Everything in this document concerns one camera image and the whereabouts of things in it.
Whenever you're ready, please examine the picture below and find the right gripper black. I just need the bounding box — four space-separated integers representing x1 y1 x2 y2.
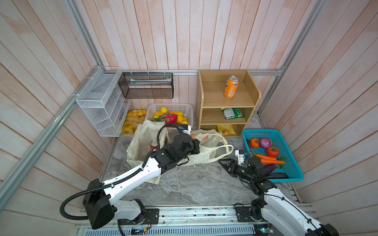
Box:
219 158 254 183

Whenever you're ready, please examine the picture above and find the wooden shelf unit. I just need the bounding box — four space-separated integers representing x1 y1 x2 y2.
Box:
195 70 261 136

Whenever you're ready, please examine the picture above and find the purple onion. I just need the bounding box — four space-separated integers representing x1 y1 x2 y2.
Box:
259 137 272 149

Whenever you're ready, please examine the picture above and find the white wire rack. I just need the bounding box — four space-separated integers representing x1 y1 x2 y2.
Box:
76 66 131 137

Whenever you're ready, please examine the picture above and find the yellow lemon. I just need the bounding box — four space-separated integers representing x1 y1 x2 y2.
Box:
160 107 168 114

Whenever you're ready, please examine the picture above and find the teal plastic basket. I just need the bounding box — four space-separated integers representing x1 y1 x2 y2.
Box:
242 129 304 183

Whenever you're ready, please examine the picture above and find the yellow chips packet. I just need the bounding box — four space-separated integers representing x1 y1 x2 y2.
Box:
217 124 237 137

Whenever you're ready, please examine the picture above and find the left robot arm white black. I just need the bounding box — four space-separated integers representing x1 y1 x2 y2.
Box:
60 133 200 230

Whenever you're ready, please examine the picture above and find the orange soda can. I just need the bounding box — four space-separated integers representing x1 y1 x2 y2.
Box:
224 76 239 98

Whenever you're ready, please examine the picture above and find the white plastic fruit basket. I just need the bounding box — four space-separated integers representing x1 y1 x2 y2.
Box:
146 103 194 127

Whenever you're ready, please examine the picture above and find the orange carrot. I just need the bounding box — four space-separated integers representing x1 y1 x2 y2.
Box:
260 158 286 165
254 154 277 160

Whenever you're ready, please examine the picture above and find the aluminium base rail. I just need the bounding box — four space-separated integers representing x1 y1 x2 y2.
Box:
73 205 281 236

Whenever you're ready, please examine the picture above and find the purple eggplant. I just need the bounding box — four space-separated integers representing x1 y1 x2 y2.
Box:
263 164 279 176

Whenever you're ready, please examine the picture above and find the red soda can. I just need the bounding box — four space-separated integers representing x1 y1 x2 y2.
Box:
150 139 159 151

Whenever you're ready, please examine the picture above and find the tray of yellow breads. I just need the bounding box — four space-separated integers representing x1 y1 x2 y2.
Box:
121 109 147 134

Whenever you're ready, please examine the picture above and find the cream canvas tote bag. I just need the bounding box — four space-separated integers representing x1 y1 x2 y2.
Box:
127 120 165 168

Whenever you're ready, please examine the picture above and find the pink dragon fruit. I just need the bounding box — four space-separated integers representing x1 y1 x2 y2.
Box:
153 113 178 124

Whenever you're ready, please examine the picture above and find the dark green cucumber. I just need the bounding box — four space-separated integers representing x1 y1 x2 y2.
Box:
266 172 289 179

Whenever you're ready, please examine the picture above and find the yellow plastic bag orange print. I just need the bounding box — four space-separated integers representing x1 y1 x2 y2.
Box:
179 129 234 166

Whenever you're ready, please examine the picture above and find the green snack packet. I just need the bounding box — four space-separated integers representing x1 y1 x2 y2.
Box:
221 108 245 120

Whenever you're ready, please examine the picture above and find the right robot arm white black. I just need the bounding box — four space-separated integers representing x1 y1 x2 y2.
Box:
218 157 339 236

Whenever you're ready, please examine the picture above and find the black mesh basket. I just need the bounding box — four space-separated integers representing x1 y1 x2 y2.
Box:
118 72 174 99

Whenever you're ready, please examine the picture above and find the red tomato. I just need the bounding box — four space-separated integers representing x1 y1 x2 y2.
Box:
266 146 280 158

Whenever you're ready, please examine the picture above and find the small orange pumpkin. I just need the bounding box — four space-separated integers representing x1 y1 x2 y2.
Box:
250 138 260 148

